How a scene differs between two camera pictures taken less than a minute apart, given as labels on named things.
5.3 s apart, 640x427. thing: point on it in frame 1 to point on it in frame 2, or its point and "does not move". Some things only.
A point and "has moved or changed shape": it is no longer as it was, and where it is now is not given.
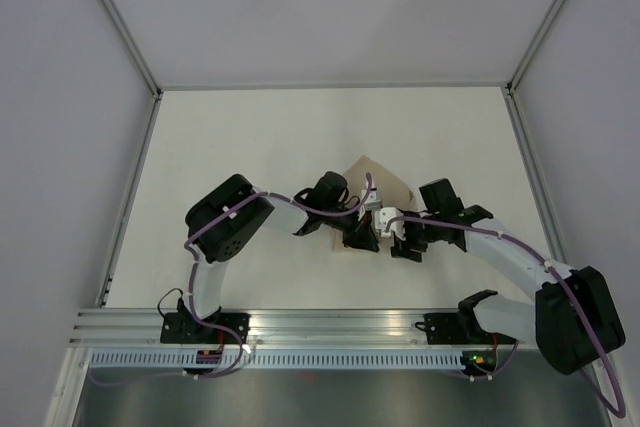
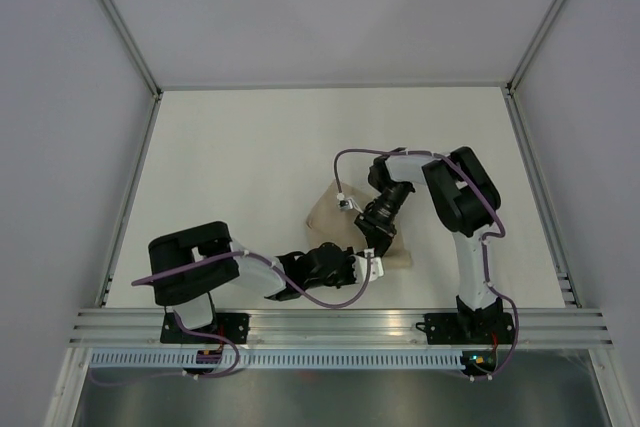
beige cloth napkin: x=389 y=192 has moved or changed shape
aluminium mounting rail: x=284 y=328 does not move
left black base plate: x=185 y=328 does not move
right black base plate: x=450 y=328 does not move
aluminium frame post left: x=120 y=21 does not move
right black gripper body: x=417 y=237 to x=381 y=216
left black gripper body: x=352 y=227 to x=345 y=275
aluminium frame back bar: x=329 y=85 does not move
